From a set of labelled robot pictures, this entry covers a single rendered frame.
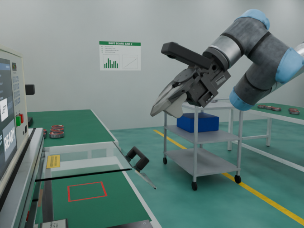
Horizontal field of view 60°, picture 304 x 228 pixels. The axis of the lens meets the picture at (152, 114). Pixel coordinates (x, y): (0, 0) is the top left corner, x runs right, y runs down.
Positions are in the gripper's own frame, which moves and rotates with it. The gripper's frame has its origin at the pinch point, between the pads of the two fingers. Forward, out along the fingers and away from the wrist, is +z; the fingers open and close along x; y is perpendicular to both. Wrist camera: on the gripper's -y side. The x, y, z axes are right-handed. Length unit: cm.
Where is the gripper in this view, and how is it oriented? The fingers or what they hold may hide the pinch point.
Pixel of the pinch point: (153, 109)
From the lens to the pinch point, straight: 60.7
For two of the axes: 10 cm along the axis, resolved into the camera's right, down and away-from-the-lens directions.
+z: -7.1, 6.9, -1.4
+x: -3.3, -1.5, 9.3
